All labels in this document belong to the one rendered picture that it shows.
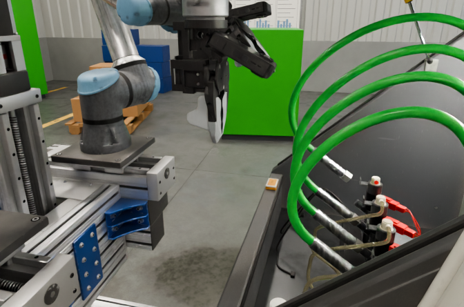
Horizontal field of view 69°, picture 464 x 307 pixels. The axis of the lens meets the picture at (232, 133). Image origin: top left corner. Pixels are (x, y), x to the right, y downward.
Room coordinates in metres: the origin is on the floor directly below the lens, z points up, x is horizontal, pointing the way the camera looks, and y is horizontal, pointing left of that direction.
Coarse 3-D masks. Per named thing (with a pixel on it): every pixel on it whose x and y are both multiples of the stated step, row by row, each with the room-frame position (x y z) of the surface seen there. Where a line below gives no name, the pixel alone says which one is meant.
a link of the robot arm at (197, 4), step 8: (184, 0) 0.57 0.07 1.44; (192, 0) 0.56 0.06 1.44; (200, 0) 0.55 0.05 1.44; (208, 0) 0.55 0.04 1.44; (216, 0) 0.55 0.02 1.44; (224, 0) 0.57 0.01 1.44; (184, 8) 0.57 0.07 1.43; (192, 8) 0.55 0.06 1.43; (200, 8) 0.55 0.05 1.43; (208, 8) 0.55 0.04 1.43; (216, 8) 0.55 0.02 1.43; (224, 8) 0.57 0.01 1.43; (184, 16) 0.57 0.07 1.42; (192, 16) 0.56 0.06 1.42; (200, 16) 0.55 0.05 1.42; (208, 16) 0.55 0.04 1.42; (216, 16) 0.56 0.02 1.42; (224, 16) 0.57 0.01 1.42
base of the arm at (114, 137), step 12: (84, 120) 0.95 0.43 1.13; (108, 120) 0.95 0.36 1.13; (120, 120) 0.98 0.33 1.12; (84, 132) 0.94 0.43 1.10; (96, 132) 0.93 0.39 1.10; (108, 132) 0.94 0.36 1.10; (120, 132) 0.96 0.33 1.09; (84, 144) 0.93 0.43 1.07; (96, 144) 0.92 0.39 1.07; (108, 144) 0.94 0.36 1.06; (120, 144) 0.95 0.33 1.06
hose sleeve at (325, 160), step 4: (324, 156) 0.64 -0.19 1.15; (320, 160) 0.64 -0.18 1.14; (324, 160) 0.64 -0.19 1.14; (328, 160) 0.64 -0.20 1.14; (332, 160) 0.64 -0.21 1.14; (324, 164) 0.64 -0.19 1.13; (328, 164) 0.64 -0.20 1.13; (332, 164) 0.64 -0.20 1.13; (336, 164) 0.64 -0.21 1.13; (332, 168) 0.63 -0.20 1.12; (336, 168) 0.63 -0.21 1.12; (340, 168) 0.63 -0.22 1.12; (336, 172) 0.63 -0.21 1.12; (340, 172) 0.63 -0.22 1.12; (344, 172) 0.63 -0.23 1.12; (340, 176) 0.63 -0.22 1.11
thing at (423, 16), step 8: (400, 16) 0.61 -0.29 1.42; (408, 16) 0.61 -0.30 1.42; (416, 16) 0.60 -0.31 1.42; (424, 16) 0.60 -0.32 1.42; (432, 16) 0.60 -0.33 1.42; (440, 16) 0.60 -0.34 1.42; (448, 16) 0.59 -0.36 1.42; (376, 24) 0.62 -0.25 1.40; (384, 24) 0.62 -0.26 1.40; (392, 24) 0.62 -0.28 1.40; (448, 24) 0.60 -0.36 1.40; (456, 24) 0.59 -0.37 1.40; (352, 32) 0.64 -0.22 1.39; (360, 32) 0.63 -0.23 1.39; (368, 32) 0.63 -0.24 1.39; (344, 40) 0.64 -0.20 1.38; (352, 40) 0.63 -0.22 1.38; (328, 48) 0.65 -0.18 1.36; (336, 48) 0.64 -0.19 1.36; (320, 56) 0.65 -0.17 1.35; (328, 56) 0.65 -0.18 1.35; (312, 64) 0.65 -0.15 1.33; (304, 72) 0.66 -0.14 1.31; (312, 72) 0.66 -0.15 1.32; (304, 80) 0.66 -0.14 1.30; (296, 88) 0.66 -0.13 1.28; (296, 96) 0.66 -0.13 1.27; (288, 112) 0.67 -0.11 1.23; (296, 128) 0.66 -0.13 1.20
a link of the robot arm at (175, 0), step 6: (168, 0) 0.92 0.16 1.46; (174, 0) 0.94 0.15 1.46; (180, 0) 0.94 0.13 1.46; (174, 6) 0.93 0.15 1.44; (180, 6) 0.95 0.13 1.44; (174, 12) 0.93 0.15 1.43; (180, 12) 0.95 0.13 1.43; (168, 18) 0.91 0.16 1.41; (174, 18) 0.93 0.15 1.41; (180, 18) 0.95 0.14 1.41; (168, 24) 0.94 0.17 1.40; (168, 30) 0.98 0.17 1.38; (174, 30) 0.98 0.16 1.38
